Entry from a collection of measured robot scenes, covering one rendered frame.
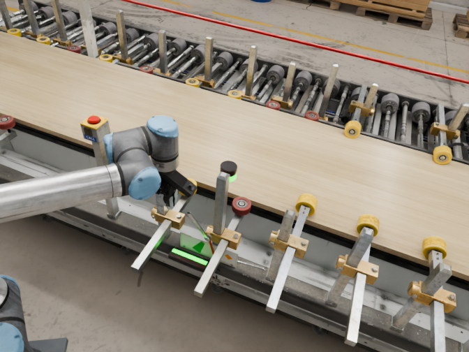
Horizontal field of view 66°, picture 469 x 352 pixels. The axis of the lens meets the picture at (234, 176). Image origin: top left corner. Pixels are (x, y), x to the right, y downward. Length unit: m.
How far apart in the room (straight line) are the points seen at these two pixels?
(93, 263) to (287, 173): 1.39
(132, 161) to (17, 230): 1.90
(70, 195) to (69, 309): 1.48
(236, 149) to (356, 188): 0.59
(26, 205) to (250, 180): 0.97
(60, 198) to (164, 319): 1.41
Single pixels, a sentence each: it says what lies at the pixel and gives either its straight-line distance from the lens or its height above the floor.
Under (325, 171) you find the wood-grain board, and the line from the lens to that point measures 1.75.
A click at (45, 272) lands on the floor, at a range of 2.52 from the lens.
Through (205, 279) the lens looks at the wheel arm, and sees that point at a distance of 1.33.
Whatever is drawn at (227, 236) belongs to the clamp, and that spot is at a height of 0.87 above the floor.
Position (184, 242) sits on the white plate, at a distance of 1.56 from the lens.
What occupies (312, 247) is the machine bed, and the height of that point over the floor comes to 0.72.
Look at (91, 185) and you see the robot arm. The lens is 0.93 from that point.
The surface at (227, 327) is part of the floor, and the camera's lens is 2.20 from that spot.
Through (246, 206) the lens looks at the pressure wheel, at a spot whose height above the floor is 0.91.
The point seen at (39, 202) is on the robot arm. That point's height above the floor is 1.37.
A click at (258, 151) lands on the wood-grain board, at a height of 0.90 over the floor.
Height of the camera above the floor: 2.00
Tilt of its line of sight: 43 degrees down
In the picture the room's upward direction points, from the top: 7 degrees clockwise
